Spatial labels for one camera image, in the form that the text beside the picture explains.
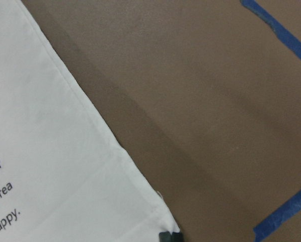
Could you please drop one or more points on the white printed t-shirt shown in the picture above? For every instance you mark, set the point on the white printed t-shirt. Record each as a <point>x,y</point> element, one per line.
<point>63,175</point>

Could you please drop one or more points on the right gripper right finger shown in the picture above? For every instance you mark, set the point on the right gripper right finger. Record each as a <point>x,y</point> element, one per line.
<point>177,237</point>

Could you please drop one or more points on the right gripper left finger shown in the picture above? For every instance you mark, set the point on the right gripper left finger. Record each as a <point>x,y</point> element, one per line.
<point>165,237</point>

